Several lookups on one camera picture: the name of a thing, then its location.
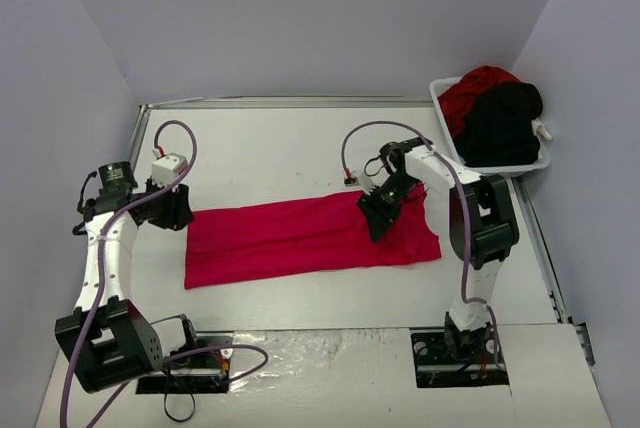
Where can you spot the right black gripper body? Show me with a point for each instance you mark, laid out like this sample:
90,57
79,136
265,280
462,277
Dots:
379,208

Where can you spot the bright red t shirt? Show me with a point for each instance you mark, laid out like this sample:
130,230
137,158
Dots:
329,233

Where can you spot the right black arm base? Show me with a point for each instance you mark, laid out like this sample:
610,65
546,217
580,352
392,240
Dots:
436,367

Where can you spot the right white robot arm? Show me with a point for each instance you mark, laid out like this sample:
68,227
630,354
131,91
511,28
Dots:
481,220

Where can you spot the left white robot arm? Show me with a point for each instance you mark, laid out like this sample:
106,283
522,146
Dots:
106,340

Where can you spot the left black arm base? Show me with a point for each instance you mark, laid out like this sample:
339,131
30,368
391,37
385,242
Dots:
206,373

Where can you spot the dark red t shirt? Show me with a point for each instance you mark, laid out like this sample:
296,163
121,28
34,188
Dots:
457,102

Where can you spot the white plastic laundry basket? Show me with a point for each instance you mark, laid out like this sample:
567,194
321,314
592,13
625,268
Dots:
436,89

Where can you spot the black t shirt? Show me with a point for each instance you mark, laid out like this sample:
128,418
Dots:
498,129

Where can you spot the white garment piece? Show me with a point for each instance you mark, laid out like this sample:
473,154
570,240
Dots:
540,131

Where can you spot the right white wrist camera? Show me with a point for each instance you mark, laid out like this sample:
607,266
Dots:
359,180

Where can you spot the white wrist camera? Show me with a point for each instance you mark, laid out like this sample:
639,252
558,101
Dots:
166,169
359,180

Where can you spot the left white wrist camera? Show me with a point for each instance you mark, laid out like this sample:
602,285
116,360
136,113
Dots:
166,169

